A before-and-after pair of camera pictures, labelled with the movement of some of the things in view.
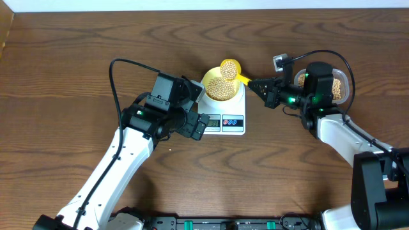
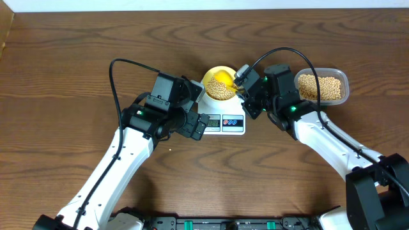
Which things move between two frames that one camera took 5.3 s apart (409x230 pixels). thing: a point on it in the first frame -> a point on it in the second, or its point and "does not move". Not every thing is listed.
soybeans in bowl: (220, 89) does not move
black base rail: (290, 222) does not move
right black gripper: (270, 96) -> (250, 111)
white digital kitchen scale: (225, 119) does not move
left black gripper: (192, 118) does not move
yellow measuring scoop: (231, 69) -> (225, 76)
